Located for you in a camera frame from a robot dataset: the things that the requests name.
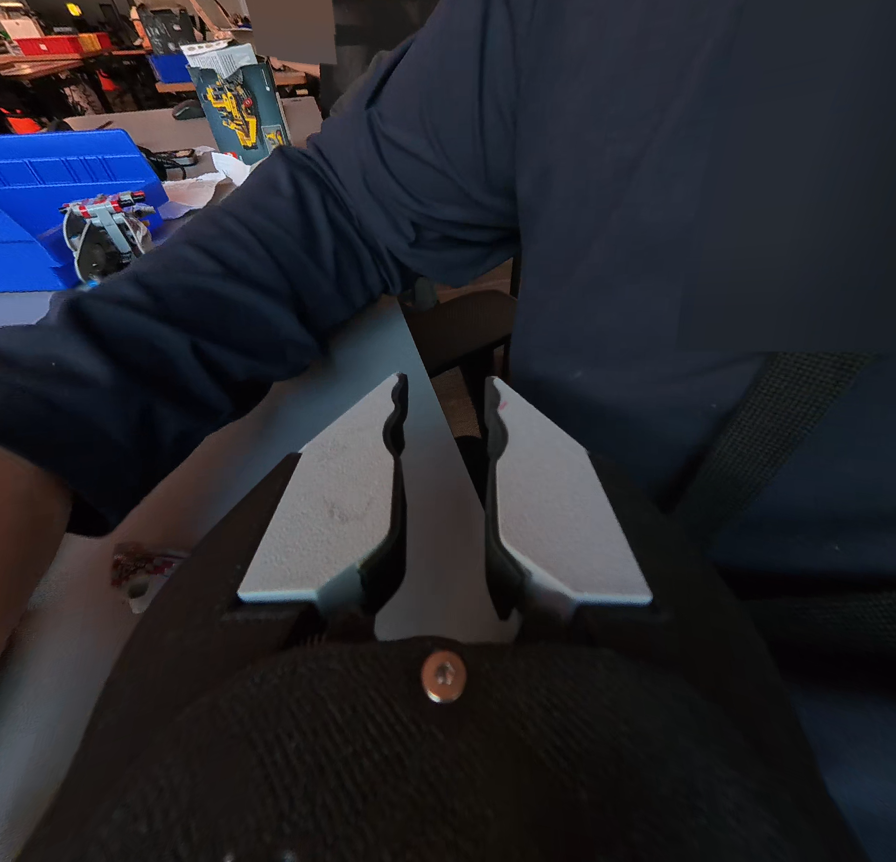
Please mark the grey computer mouse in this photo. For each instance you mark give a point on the grey computer mouse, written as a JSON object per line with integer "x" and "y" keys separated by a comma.
{"x": 187, "y": 110}

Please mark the blue storage crate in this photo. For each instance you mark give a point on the blue storage crate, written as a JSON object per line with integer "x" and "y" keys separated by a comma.
{"x": 168, "y": 66}

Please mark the partly built grey lego model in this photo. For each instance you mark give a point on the partly built grey lego model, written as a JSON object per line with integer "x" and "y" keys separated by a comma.
{"x": 98, "y": 246}

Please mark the printed grey lego panel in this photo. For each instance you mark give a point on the printed grey lego panel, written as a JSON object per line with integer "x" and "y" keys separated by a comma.
{"x": 136, "y": 568}

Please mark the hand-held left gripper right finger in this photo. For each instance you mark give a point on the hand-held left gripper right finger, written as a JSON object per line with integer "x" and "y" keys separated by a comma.
{"x": 560, "y": 512}

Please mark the large blue plastic bin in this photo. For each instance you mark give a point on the large blue plastic bin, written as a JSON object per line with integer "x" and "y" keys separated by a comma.
{"x": 63, "y": 169}

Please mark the person's right forearm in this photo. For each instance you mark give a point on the person's right forearm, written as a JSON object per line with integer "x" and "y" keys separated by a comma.
{"x": 175, "y": 330}

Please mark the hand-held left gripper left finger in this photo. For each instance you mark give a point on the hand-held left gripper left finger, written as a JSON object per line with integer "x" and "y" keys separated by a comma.
{"x": 329, "y": 505}

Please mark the red plastic bin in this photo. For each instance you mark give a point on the red plastic bin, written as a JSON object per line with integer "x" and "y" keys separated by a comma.
{"x": 56, "y": 43}

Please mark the white crumpled paper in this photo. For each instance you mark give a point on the white crumpled paper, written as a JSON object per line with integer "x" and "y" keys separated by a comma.
{"x": 203, "y": 187}

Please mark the lego set box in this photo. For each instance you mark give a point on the lego set box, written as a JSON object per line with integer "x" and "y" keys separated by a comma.
{"x": 238, "y": 106}

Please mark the black office chair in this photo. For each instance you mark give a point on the black office chair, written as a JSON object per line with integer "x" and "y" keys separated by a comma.
{"x": 462, "y": 323}

